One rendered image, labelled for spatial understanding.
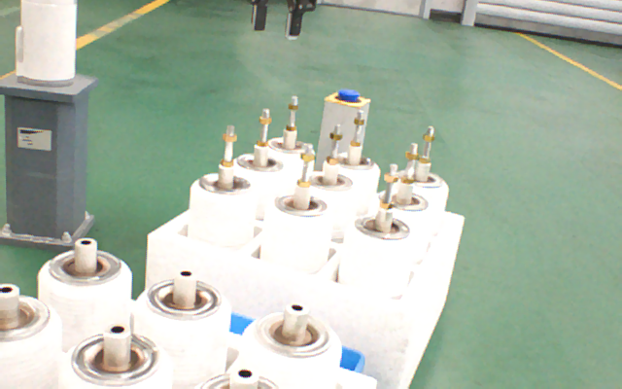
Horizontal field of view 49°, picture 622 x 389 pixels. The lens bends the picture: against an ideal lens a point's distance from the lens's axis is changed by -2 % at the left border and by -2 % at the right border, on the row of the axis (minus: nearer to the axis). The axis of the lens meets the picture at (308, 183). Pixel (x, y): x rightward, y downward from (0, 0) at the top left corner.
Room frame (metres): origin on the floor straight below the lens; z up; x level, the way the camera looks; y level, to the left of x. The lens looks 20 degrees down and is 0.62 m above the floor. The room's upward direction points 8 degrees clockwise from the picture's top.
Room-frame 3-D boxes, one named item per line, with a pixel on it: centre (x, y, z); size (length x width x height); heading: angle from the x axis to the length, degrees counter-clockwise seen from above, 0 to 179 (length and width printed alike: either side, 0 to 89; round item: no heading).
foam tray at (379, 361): (1.01, -0.03, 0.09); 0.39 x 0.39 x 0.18; 72
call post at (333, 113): (1.31, -0.05, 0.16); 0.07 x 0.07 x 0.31; 72
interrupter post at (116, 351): (0.50, 0.14, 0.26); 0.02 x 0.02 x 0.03
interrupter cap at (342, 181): (1.01, -0.03, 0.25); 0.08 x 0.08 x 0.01
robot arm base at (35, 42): (1.20, 0.49, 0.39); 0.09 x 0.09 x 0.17; 2
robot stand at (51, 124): (1.20, 0.49, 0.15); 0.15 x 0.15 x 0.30; 2
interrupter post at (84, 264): (0.64, 0.22, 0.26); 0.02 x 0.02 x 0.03
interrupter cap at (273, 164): (1.05, 0.08, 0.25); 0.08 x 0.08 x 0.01
